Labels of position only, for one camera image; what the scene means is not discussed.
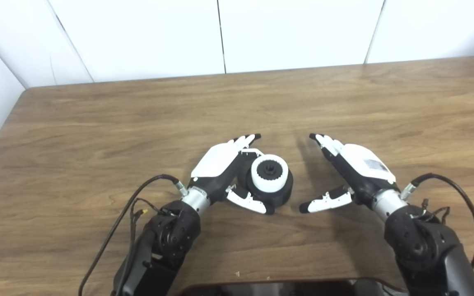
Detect round black plastic part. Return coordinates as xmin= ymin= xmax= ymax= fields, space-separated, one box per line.
xmin=237 ymin=158 xmax=294 ymax=209

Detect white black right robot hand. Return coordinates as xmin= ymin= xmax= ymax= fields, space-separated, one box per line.
xmin=299 ymin=133 xmax=401 ymax=214

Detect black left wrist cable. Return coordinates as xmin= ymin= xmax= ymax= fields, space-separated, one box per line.
xmin=78 ymin=174 xmax=189 ymax=296

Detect thin wires with yellow plug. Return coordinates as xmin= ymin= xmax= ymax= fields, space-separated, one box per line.
xmin=128 ymin=198 xmax=172 ymax=264

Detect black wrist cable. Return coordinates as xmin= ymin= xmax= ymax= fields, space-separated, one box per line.
xmin=78 ymin=174 xmax=189 ymax=296
xmin=400 ymin=173 xmax=474 ymax=268

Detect thin dark wire bundle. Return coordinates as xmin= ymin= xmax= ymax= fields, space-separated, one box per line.
xmin=420 ymin=199 xmax=451 ymax=224

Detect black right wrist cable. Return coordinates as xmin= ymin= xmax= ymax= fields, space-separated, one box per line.
xmin=400 ymin=173 xmax=474 ymax=268

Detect white plastic ring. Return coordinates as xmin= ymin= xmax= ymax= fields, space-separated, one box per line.
xmin=251 ymin=154 xmax=289 ymax=194

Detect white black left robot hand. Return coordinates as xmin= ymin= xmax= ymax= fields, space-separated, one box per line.
xmin=188 ymin=133 xmax=275 ymax=215

